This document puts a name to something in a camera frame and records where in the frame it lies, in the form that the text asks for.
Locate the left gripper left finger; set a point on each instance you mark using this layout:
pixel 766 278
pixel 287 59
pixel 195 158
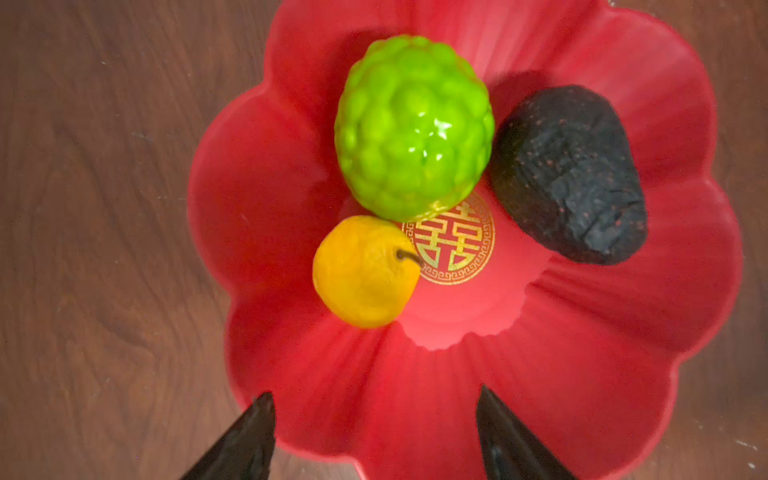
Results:
pixel 245 450

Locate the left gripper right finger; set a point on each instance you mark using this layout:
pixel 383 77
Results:
pixel 509 449

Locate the yellow fake lemon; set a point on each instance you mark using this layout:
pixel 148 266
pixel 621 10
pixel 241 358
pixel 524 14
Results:
pixel 366 271

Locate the dark fake avocado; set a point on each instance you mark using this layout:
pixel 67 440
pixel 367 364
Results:
pixel 562 168

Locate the green bumpy custard apple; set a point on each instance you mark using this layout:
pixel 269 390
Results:
pixel 413 129

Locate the red flower-shaped fruit bowl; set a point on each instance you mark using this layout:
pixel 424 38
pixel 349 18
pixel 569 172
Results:
pixel 587 356

